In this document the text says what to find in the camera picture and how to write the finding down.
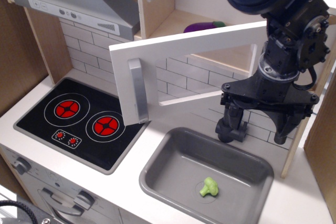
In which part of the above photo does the black toy stovetop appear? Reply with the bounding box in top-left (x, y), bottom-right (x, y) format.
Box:
top-left (14, 78), bottom-right (146, 175)

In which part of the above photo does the green toy broccoli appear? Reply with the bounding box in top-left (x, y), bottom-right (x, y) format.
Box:
top-left (199, 177), bottom-right (219, 197)

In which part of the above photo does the black braided cable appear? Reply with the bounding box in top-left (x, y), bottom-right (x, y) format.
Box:
top-left (0, 200), bottom-right (39, 224)

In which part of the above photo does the purple toy eggplant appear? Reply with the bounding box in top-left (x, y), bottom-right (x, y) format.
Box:
top-left (183, 21), bottom-right (226, 33)

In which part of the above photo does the grey oven knob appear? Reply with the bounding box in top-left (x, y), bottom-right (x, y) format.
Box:
top-left (13, 157), bottom-right (31, 175)

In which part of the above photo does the grey sink basin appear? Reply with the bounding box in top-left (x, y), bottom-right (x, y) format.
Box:
top-left (139, 127), bottom-right (274, 223)

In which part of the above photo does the grey oven door handle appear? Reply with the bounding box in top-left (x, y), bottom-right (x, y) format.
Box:
top-left (40, 188), bottom-right (96, 217)

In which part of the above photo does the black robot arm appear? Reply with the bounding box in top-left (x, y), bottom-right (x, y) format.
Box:
top-left (215, 0), bottom-right (330, 144)

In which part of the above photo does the grey range hood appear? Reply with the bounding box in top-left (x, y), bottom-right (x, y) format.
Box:
top-left (14, 0), bottom-right (140, 41)

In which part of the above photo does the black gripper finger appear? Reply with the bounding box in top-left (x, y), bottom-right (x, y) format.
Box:
top-left (265, 108), bottom-right (306, 144)
top-left (215, 102), bottom-right (247, 143)

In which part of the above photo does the wooden microwave cabinet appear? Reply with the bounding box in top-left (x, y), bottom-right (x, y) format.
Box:
top-left (133, 0), bottom-right (336, 179)

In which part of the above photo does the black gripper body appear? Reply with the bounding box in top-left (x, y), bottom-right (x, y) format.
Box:
top-left (221, 65), bottom-right (320, 119)

